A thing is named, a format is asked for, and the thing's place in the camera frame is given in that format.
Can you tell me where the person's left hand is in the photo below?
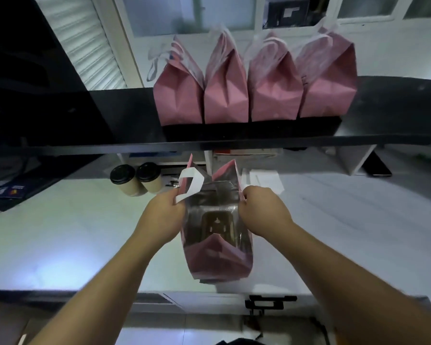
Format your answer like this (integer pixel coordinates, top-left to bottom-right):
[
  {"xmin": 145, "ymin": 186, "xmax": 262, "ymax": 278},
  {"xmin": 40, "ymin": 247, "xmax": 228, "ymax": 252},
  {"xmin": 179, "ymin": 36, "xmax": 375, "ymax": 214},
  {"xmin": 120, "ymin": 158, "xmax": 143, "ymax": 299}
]
[{"xmin": 134, "ymin": 188, "xmax": 187, "ymax": 248}]

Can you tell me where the person's right hand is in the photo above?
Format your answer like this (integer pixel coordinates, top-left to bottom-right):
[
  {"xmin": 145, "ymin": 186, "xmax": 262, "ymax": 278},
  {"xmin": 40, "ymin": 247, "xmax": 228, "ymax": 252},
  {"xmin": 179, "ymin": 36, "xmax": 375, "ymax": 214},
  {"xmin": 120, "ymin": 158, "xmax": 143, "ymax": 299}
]
[{"xmin": 238, "ymin": 185, "xmax": 295, "ymax": 238}]

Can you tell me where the cluster of lidded paper cups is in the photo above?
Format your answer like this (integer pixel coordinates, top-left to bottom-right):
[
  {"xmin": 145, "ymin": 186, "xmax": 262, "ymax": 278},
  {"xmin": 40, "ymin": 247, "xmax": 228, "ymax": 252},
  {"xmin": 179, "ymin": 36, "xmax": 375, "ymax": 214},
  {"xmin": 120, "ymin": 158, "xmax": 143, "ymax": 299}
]
[{"xmin": 110, "ymin": 162, "xmax": 163, "ymax": 197}]

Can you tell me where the pink paper bag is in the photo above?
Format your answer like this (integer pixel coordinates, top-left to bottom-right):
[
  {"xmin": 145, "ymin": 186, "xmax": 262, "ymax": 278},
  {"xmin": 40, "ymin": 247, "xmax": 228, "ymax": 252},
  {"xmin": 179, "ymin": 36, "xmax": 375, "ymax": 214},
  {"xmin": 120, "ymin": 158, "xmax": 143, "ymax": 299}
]
[
  {"xmin": 147, "ymin": 35, "xmax": 204, "ymax": 126},
  {"xmin": 203, "ymin": 26, "xmax": 249, "ymax": 125},
  {"xmin": 175, "ymin": 154, "xmax": 254, "ymax": 284},
  {"xmin": 244, "ymin": 32, "xmax": 304, "ymax": 123},
  {"xmin": 294, "ymin": 21, "xmax": 358, "ymax": 118}
]

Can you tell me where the person's left forearm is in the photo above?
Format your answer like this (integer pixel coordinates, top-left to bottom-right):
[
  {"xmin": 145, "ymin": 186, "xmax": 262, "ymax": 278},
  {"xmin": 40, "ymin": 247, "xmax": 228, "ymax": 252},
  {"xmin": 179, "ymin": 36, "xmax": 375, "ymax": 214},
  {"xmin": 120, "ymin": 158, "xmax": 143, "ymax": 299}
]
[{"xmin": 28, "ymin": 230, "xmax": 165, "ymax": 345}]

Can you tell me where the person's right forearm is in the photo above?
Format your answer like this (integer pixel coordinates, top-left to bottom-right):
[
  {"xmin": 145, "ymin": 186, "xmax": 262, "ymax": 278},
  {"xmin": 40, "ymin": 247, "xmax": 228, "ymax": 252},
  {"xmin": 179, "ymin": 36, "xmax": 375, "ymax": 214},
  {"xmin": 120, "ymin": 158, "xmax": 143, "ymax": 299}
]
[{"xmin": 269, "ymin": 222, "xmax": 431, "ymax": 345}]

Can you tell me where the black glossy counter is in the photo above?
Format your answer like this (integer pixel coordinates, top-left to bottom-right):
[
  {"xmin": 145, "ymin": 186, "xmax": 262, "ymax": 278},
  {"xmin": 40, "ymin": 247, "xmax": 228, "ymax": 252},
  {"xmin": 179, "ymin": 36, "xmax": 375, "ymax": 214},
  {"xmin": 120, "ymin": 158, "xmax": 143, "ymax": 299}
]
[{"xmin": 0, "ymin": 76, "xmax": 431, "ymax": 157}]

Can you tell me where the person's black shirt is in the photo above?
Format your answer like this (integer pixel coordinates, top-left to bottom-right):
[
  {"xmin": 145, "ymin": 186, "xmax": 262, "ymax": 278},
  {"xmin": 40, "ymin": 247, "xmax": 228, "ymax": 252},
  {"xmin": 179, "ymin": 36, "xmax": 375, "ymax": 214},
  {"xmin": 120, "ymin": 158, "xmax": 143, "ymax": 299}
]
[{"xmin": 215, "ymin": 337, "xmax": 266, "ymax": 345}]

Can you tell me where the stack of white napkins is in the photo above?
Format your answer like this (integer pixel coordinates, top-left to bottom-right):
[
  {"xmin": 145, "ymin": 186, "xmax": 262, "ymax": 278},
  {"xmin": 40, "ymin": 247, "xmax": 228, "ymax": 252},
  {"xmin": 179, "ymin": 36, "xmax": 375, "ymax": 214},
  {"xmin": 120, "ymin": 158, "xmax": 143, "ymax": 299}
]
[{"xmin": 249, "ymin": 169, "xmax": 285, "ymax": 195}]

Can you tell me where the black phone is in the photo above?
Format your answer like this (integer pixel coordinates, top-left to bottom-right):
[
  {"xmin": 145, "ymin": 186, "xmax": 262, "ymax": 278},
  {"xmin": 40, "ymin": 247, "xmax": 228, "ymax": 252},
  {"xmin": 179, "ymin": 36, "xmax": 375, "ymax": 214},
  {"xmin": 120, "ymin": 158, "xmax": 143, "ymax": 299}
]
[{"xmin": 363, "ymin": 150, "xmax": 393, "ymax": 177}]

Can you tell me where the black low shelf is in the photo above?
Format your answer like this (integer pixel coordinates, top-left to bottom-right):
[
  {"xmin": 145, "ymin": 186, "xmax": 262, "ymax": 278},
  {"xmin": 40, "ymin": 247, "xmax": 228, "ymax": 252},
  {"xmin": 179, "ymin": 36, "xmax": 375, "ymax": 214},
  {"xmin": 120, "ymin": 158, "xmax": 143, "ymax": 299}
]
[{"xmin": 0, "ymin": 154, "xmax": 101, "ymax": 212}]

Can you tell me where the dark blue box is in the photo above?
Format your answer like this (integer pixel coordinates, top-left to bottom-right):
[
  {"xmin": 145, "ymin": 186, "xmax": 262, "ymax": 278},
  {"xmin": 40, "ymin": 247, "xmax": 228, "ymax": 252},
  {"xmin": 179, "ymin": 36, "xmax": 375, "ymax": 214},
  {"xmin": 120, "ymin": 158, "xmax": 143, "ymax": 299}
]
[{"xmin": 0, "ymin": 184, "xmax": 24, "ymax": 202}]

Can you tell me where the tall black glossy cabinet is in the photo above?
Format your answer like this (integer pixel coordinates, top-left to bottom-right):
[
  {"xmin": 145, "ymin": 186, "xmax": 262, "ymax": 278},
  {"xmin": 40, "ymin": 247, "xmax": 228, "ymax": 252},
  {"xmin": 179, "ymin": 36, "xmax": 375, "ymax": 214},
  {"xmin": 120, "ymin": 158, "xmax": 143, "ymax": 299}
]
[{"xmin": 0, "ymin": 0, "xmax": 115, "ymax": 148}]

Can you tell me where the white roller shutter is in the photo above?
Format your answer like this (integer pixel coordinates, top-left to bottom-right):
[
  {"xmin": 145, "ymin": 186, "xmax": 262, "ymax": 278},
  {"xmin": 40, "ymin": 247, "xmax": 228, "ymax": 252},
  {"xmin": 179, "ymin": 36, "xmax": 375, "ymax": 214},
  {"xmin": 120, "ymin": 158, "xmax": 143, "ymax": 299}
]
[{"xmin": 32, "ymin": 0, "xmax": 126, "ymax": 91}]

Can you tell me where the black monitor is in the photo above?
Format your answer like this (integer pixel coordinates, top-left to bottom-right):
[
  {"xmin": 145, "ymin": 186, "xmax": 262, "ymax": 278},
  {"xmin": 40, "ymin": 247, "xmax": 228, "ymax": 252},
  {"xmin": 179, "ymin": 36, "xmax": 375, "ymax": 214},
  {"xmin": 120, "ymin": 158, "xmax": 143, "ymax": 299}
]
[{"xmin": 265, "ymin": 0, "xmax": 309, "ymax": 27}]

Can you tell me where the white framed glass partition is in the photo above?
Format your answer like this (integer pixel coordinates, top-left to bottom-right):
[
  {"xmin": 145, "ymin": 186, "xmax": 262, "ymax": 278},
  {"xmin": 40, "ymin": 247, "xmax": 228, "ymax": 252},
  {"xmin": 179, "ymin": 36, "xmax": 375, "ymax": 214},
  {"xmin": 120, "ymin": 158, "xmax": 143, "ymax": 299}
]
[{"xmin": 113, "ymin": 0, "xmax": 431, "ymax": 37}]

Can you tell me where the black drawer handle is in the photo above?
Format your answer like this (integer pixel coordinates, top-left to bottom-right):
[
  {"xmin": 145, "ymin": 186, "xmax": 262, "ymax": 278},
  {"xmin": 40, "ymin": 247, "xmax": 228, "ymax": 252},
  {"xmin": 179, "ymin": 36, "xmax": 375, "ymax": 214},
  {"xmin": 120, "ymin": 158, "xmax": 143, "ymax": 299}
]
[{"xmin": 245, "ymin": 294, "xmax": 298, "ymax": 317}]

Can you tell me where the white triangular support bracket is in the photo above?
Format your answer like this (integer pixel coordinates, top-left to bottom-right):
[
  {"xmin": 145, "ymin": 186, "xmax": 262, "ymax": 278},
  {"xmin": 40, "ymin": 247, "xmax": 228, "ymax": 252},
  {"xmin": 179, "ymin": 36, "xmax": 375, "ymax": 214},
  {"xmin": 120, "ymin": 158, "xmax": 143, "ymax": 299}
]
[{"xmin": 336, "ymin": 145, "xmax": 377, "ymax": 176}]

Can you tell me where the cream shutter side frame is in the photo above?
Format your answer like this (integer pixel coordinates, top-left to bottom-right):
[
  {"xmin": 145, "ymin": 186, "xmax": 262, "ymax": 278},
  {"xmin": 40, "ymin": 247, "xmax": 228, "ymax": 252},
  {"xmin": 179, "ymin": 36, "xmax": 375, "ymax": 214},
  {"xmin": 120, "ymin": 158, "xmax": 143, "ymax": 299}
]
[{"xmin": 91, "ymin": 0, "xmax": 144, "ymax": 89}]

